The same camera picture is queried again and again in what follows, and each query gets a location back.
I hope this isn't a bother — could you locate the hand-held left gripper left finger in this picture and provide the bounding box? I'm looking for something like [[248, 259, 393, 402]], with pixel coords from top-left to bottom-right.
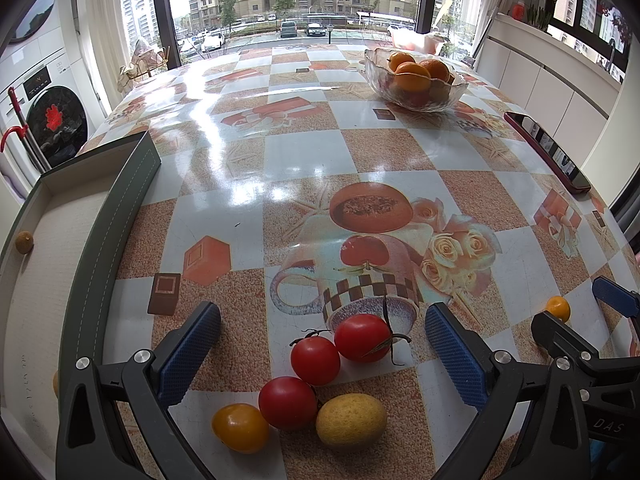
[[55, 301, 223, 480]]

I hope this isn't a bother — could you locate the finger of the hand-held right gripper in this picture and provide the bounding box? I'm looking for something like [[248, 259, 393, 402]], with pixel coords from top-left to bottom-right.
[[531, 311, 640, 377], [592, 275, 640, 319]]

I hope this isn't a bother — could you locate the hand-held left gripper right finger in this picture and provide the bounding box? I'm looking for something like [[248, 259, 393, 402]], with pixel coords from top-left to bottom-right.
[[425, 302, 593, 480]]

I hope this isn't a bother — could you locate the red tomato with stem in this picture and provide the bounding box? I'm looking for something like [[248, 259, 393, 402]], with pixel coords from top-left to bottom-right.
[[334, 296, 412, 367], [289, 329, 341, 387]]

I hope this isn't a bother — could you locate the grey-green rectangular tray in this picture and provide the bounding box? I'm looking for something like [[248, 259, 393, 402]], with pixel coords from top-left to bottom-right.
[[0, 131, 163, 461]]

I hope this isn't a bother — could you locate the clear glass bowl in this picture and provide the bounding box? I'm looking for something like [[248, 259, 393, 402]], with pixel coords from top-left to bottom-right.
[[363, 46, 469, 113]]

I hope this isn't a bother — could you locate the yellow tomato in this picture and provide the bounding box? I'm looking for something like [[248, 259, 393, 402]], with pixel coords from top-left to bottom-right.
[[211, 403, 271, 455]]

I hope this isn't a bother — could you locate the yellow lemon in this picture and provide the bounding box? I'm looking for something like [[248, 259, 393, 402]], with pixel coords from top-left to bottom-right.
[[315, 393, 388, 450]]

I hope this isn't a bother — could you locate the smartphone with red case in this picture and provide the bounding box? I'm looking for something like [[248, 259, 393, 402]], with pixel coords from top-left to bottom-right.
[[503, 111, 592, 195]]

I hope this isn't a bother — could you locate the checkered printed tablecloth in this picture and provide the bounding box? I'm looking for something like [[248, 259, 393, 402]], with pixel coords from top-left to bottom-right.
[[75, 42, 640, 480]]

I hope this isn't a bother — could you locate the white cabinet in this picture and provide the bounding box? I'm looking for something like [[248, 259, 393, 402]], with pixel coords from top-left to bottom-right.
[[472, 12, 626, 201]]

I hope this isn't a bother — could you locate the white washing machine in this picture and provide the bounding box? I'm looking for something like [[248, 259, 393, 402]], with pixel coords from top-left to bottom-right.
[[0, 50, 91, 181]]

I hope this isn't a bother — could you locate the white plastic bag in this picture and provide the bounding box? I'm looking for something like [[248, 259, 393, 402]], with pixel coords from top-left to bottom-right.
[[389, 27, 446, 56]]

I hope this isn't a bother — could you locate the white curtain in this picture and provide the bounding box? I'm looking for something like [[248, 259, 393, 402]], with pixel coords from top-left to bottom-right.
[[77, 0, 132, 118]]

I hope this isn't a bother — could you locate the white dryer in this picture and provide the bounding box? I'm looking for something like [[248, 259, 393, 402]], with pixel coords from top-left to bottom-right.
[[0, 0, 78, 66]]

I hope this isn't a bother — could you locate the mop with red handle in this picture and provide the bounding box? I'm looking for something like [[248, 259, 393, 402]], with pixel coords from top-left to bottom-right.
[[0, 86, 51, 173]]

